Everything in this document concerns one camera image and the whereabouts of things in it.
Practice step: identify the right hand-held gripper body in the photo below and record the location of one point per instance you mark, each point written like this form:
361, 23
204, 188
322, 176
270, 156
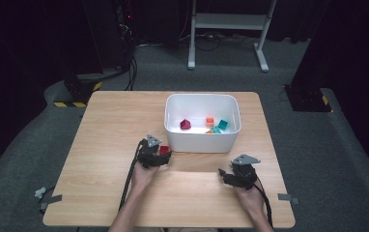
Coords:
245, 177

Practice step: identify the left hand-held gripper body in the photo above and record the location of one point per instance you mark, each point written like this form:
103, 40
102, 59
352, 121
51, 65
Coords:
148, 158

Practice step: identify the red toy block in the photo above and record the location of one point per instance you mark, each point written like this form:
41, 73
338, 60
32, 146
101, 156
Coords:
164, 150

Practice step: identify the magenta toy block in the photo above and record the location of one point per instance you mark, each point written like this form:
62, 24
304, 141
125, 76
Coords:
185, 124

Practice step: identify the white plastic bin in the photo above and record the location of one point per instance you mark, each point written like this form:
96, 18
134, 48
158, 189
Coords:
202, 143

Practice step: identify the teal rectangular toy brick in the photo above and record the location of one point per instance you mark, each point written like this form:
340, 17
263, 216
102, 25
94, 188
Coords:
216, 130

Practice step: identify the square teal toy block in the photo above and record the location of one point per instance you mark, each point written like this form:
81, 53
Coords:
223, 125

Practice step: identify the salmon toy block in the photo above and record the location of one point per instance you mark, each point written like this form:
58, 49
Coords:
210, 121

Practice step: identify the person's left hand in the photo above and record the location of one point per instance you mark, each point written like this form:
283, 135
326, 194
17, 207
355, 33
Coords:
144, 179

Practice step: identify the person's right hand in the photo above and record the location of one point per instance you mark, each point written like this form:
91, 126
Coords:
253, 203

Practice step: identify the dark grey tape strip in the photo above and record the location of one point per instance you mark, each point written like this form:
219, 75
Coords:
52, 199
287, 197

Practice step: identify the black stand base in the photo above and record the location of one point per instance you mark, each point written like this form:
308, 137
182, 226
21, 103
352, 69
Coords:
306, 100

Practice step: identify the black base with striped tape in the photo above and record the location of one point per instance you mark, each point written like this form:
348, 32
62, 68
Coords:
76, 91

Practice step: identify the dark equipment rack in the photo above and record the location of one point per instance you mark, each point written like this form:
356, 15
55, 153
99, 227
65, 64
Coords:
124, 32

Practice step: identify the grey metal stand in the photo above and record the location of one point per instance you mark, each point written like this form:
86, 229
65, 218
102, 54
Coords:
227, 21

